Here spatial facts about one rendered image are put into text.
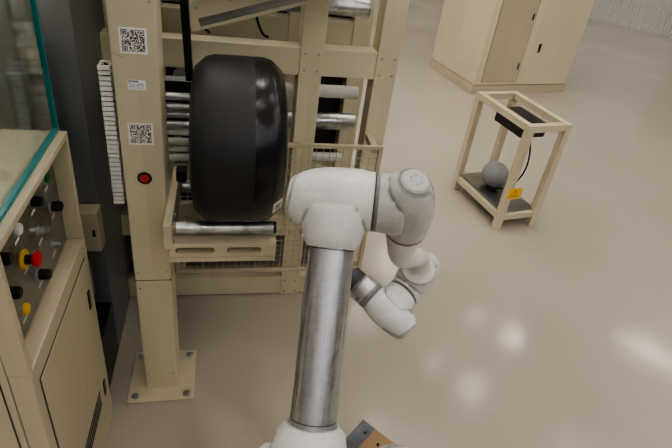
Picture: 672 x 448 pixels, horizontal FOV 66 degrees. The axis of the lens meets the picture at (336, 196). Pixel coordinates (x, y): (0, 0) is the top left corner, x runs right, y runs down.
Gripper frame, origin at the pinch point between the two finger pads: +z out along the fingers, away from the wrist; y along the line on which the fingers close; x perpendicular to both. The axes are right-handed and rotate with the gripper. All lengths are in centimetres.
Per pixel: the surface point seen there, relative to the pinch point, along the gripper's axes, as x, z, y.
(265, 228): -3.0, 16.8, 14.2
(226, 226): -12.3, 26.2, 13.9
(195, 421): -58, -6, 88
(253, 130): 1.8, 30.8, -24.9
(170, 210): -22, 43, 13
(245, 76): 12, 45, -28
